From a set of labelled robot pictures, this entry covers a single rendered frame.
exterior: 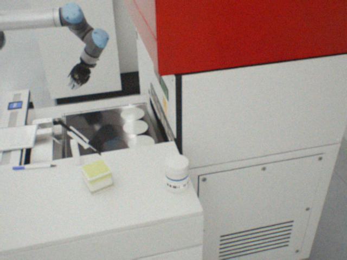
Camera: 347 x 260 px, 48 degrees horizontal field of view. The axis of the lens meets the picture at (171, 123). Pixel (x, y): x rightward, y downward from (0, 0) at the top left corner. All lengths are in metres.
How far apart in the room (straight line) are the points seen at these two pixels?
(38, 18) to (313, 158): 1.24
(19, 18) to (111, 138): 0.59
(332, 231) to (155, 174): 1.48
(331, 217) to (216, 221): 1.02
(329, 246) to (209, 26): 1.58
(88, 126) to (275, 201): 0.86
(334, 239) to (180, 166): 1.50
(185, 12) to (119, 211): 0.61
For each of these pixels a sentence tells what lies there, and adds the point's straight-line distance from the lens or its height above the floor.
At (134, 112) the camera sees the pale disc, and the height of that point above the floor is 0.90.
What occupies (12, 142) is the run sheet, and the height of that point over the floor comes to 0.97.
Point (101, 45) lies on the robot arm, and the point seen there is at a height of 1.15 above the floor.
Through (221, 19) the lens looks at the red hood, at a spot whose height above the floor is 1.39.
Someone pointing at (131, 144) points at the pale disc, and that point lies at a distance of 1.47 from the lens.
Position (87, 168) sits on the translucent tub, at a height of 1.03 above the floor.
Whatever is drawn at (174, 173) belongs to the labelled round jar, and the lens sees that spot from 1.11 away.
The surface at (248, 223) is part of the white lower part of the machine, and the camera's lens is 1.81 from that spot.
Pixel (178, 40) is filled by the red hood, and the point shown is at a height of 1.34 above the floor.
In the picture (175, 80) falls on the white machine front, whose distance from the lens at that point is 1.24.
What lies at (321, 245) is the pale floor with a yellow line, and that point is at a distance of 2.41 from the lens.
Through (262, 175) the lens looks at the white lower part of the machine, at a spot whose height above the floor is 0.72.
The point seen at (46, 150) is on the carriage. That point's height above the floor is 0.88.
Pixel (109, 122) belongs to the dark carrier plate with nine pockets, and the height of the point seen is 0.90.
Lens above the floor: 1.78
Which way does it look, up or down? 34 degrees down
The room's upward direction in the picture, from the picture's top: 1 degrees counter-clockwise
